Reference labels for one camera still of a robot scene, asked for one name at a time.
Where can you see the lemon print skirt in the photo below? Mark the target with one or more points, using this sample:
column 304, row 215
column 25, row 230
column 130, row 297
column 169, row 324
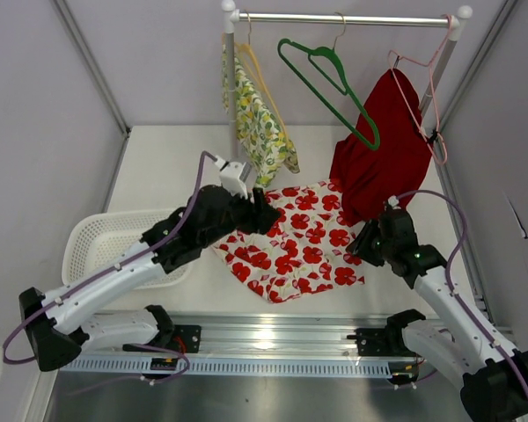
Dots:
column 259, row 132

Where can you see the aluminium mounting rail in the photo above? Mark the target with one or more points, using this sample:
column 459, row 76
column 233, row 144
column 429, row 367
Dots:
column 276, row 335

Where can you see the pink clothes hanger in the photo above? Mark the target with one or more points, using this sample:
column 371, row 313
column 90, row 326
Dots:
column 435, row 142

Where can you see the white metal clothes rack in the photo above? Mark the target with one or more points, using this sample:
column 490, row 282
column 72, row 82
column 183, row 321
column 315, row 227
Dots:
column 233, row 15

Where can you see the yellow clothes hanger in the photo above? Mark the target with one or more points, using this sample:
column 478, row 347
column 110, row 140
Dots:
column 250, row 60

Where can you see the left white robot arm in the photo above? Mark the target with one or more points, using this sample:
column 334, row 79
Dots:
column 63, row 323

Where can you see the red skirt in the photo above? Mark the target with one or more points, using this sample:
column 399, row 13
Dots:
column 369, row 177

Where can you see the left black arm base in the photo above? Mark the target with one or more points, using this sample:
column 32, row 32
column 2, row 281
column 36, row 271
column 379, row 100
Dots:
column 169, row 336

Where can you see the white perforated plastic basket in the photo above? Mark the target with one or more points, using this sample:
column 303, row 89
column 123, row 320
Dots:
column 99, row 239

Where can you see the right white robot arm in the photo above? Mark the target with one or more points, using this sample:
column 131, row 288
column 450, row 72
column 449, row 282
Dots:
column 487, row 369

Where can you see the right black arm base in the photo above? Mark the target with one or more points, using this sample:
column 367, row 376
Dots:
column 383, row 338

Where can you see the red poppy print cloth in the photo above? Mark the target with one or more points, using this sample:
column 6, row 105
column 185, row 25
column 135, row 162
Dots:
column 304, row 253

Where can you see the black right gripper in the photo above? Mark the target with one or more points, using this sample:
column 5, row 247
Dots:
column 360, row 245

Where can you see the white slotted cable duct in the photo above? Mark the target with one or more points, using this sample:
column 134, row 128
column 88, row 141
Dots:
column 197, row 365

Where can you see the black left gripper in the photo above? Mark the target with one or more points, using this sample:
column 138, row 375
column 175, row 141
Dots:
column 260, row 216

